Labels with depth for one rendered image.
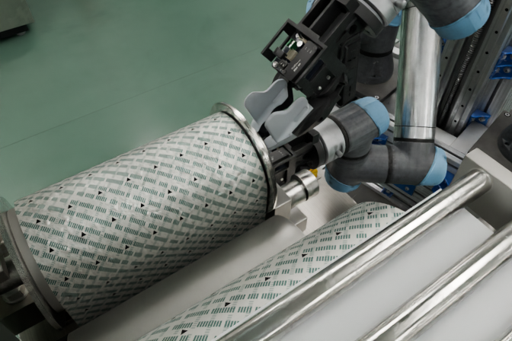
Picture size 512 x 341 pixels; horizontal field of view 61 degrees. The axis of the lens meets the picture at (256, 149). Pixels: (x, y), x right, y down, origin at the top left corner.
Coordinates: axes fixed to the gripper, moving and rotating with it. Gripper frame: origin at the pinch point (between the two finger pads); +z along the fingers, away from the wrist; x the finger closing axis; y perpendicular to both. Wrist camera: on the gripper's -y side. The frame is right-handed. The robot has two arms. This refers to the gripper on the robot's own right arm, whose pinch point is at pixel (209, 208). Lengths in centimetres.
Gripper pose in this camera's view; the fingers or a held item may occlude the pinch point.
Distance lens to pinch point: 69.0
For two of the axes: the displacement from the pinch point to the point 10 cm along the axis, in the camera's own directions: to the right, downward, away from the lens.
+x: 5.6, 6.1, -5.6
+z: -8.3, 4.1, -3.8
